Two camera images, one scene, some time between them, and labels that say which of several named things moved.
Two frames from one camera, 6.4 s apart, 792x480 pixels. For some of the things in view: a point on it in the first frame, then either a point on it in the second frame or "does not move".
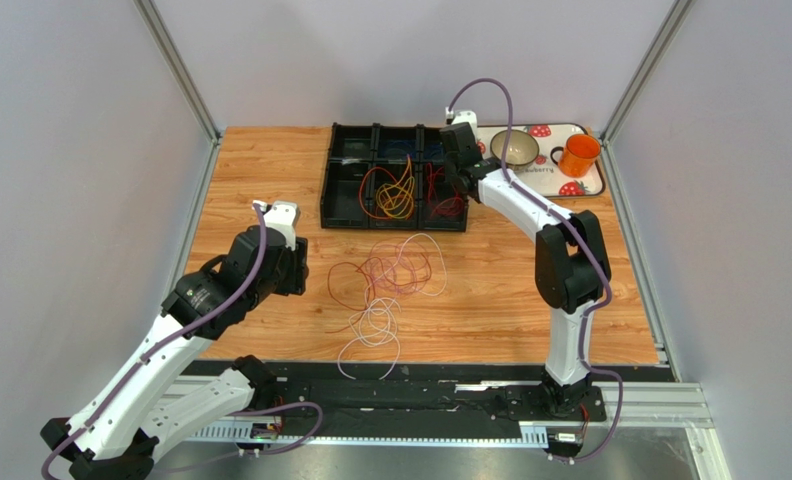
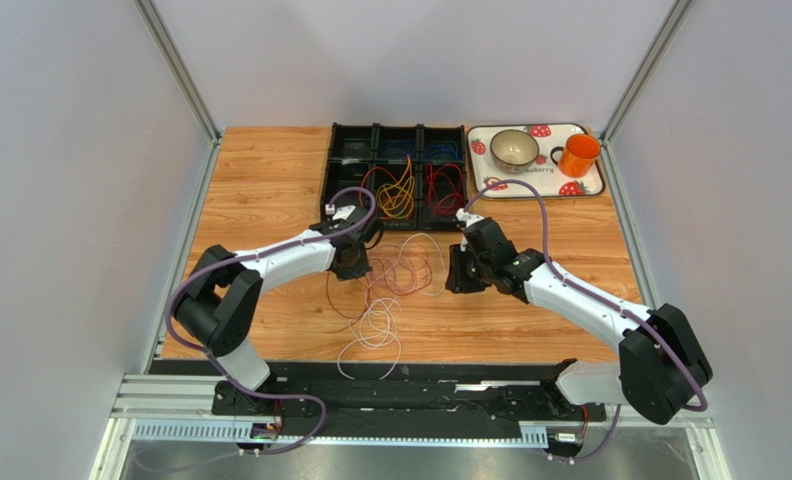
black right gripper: (459, 143) -> (465, 275)
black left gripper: (296, 282) -> (358, 270)
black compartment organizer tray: (389, 176) does not move
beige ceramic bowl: (523, 149) does not move
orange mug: (579, 155) does not move
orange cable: (377, 167) does not move
